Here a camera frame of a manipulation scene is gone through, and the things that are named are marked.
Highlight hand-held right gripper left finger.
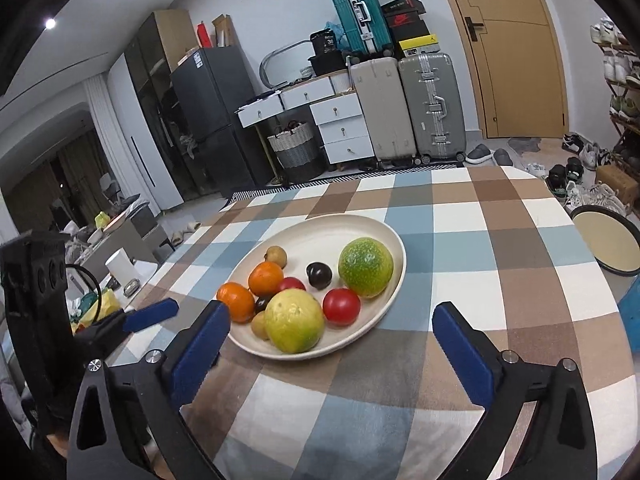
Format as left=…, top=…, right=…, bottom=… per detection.
left=66, top=300, right=232, bottom=480

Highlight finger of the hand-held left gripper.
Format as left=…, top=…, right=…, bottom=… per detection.
left=74, top=298, right=180, bottom=359

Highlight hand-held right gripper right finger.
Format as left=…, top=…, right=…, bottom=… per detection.
left=431, top=301, right=599, bottom=480

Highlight orange mandarin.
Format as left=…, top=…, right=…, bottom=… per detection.
left=217, top=282, right=256, bottom=324
left=248, top=262, right=285, bottom=297

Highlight yellow-green passion fruit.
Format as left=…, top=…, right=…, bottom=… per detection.
left=264, top=290, right=326, bottom=354

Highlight cream oval plate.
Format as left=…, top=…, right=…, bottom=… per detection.
left=223, top=214, right=407, bottom=361

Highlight yellow bag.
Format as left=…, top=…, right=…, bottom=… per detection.
left=75, top=290, right=123, bottom=332

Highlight white cylinder bin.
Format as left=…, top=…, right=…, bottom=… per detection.
left=105, top=249, right=140, bottom=291

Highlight checkered tablecloth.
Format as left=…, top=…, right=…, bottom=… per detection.
left=105, top=165, right=640, bottom=480

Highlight green round passion fruit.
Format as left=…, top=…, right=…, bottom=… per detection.
left=338, top=237, right=394, bottom=298

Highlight small black plum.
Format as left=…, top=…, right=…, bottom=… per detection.
left=306, top=262, right=332, bottom=291

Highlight round black-rimmed stool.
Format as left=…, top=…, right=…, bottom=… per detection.
left=570, top=205, right=640, bottom=277

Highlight grey slippers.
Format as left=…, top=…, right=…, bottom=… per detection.
left=465, top=143, right=515, bottom=167

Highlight dark grey refrigerator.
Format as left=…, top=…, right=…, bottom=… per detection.
left=170, top=46, right=261, bottom=196

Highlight woven laundry basket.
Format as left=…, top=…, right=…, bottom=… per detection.
left=267, top=121, right=323, bottom=183

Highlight pile of shoes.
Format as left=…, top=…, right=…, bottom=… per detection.
left=522, top=132, right=631, bottom=213

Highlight black glass cabinet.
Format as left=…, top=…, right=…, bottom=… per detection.
left=124, top=10, right=201, bottom=206

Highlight cardboard box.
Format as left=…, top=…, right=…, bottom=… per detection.
left=595, top=164, right=633, bottom=197

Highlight silver suitcase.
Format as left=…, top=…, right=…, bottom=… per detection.
left=397, top=52, right=468, bottom=163

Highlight beige suitcase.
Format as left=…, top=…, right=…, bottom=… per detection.
left=348, top=56, right=418, bottom=163

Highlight white drawer desk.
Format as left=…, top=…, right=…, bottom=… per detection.
left=236, top=77, right=376, bottom=166

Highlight wooden door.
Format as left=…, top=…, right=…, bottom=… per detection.
left=430, top=0, right=570, bottom=140

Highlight black storage box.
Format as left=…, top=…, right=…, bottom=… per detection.
left=307, top=30, right=351, bottom=78

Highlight shoe rack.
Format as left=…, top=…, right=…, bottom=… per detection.
left=590, top=17, right=640, bottom=161

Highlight teal suitcase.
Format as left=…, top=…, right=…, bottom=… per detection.
left=327, top=0, right=393, bottom=58

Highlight silver hoop frame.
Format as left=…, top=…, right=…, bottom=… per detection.
left=259, top=39, right=321, bottom=88

